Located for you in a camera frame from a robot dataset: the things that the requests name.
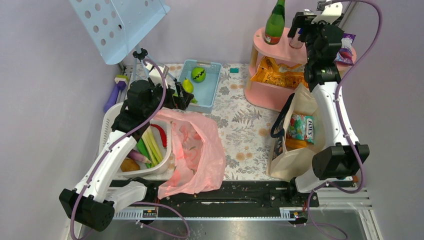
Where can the light blue music stand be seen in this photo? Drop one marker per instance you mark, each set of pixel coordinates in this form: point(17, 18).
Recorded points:
point(117, 26)

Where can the white plastic tub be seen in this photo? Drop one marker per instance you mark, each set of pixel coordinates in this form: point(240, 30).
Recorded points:
point(153, 172)

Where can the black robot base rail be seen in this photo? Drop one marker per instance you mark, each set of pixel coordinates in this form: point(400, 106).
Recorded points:
point(233, 201)

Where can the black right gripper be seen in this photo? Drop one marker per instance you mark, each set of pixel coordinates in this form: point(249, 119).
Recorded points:
point(304, 22)

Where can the beige floral canvas tote bag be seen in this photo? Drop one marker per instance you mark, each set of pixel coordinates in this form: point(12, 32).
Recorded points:
point(285, 163)

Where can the green pear toy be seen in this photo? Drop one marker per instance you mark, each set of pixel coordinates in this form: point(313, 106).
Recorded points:
point(188, 86)

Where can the green cucumber toy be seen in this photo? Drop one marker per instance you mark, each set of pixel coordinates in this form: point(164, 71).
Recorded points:
point(141, 147)

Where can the orange printed snack bag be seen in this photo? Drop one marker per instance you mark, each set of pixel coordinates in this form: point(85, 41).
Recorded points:
point(279, 74)

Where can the purple dumbbell toy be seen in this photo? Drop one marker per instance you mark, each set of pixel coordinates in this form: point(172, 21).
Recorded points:
point(121, 81)

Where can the pink plastic grocery bag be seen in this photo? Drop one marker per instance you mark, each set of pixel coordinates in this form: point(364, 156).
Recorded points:
point(199, 155)

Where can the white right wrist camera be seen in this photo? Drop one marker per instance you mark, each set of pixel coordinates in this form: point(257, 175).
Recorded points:
point(330, 12)

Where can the light blue perforated basket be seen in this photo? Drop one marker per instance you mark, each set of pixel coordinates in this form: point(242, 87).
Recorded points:
point(204, 92)

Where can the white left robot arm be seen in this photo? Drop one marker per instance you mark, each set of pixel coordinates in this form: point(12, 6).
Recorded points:
point(89, 202)

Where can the orange toy food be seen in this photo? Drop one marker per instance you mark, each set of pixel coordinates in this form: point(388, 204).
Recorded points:
point(129, 165)

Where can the green glass bottle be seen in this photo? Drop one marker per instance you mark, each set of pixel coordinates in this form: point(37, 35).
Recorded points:
point(275, 24)

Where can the floral patterned table mat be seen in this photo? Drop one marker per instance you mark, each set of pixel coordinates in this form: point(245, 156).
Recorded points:
point(244, 129)

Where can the silver blue drink can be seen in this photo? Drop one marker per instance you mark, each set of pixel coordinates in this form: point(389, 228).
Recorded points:
point(294, 42)

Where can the purple snack packet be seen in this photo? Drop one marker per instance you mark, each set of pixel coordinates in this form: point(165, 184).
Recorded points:
point(345, 54)

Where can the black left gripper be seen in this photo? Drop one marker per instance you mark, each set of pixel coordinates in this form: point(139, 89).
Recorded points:
point(181, 102)

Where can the green toy watermelon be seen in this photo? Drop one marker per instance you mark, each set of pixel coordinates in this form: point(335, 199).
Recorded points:
point(198, 74)

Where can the green leek toy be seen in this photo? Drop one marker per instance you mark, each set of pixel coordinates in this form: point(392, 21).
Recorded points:
point(152, 147)

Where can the orange yellow packet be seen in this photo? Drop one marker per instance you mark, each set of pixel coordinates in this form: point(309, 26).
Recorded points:
point(295, 143)

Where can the red chili pepper toy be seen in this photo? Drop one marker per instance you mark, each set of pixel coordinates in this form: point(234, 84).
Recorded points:
point(162, 134)

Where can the colourful candy packet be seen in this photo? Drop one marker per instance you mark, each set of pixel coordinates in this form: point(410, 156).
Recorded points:
point(301, 127)

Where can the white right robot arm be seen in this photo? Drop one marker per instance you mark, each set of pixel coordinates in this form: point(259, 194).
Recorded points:
point(343, 155)

